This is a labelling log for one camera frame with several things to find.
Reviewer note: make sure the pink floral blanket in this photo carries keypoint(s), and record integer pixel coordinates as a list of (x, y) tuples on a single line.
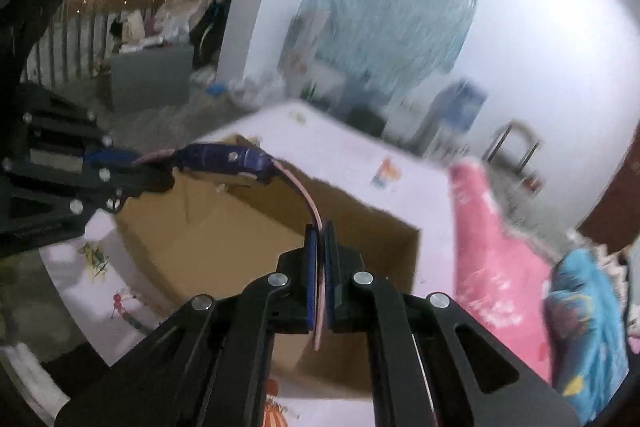
[(490, 257)]

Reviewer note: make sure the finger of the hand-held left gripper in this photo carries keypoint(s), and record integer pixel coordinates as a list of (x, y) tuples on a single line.
[(65, 122), (60, 202)]

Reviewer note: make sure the metal railing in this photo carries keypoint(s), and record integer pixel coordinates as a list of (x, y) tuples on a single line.
[(70, 47)]

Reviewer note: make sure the grey cabinet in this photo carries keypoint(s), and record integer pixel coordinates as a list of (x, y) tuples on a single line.
[(150, 77)]

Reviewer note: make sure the purple wristwatch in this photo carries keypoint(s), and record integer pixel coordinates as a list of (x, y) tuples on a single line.
[(215, 157)]

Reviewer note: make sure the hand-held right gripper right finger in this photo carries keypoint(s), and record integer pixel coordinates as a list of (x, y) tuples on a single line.
[(330, 262)]

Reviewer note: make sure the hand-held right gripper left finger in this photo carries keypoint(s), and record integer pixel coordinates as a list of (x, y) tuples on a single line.
[(311, 267)]

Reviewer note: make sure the wooden chair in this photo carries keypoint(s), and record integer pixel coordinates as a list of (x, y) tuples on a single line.
[(520, 132)]

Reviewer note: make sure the teal wall cloth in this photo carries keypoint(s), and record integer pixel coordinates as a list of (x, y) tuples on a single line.
[(390, 22)]

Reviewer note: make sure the blue printed blanket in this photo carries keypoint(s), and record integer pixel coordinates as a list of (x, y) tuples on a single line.
[(585, 332)]

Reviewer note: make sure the water dispenser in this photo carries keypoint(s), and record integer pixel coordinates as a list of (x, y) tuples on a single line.
[(460, 107)]

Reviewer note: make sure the pile of clothes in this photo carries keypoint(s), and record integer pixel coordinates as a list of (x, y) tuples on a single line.
[(190, 2)]

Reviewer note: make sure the cardboard box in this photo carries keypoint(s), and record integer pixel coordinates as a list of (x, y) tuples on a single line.
[(225, 232)]

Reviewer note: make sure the brown door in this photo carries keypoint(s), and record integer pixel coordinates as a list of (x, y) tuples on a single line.
[(615, 207)]

